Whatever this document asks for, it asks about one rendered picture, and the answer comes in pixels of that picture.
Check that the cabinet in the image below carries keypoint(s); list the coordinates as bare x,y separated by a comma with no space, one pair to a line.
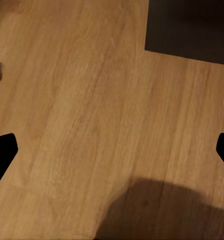
191,29

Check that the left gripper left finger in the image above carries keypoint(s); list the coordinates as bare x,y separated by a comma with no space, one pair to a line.
8,150

